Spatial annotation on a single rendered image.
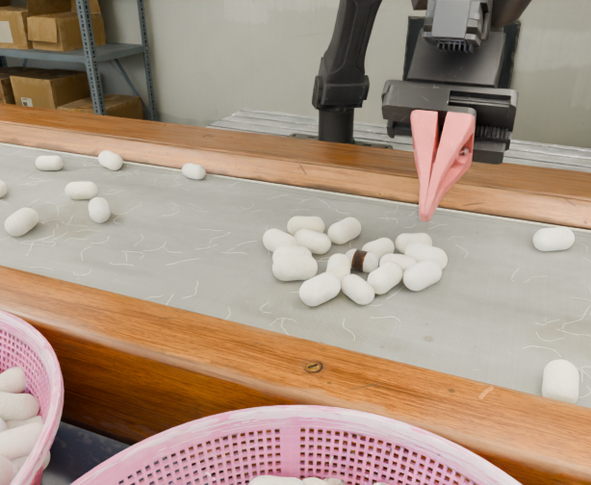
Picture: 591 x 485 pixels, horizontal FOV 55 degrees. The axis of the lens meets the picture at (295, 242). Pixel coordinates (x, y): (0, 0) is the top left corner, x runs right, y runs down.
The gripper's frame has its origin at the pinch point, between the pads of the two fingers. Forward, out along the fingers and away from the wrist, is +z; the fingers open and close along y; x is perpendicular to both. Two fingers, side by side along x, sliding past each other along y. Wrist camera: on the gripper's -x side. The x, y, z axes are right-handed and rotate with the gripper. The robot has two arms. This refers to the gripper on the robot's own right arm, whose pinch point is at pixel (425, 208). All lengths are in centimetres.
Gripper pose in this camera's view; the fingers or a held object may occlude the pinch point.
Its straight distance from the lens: 44.4
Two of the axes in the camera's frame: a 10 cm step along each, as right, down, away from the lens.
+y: 9.3, 1.7, -3.3
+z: -2.8, 9.0, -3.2
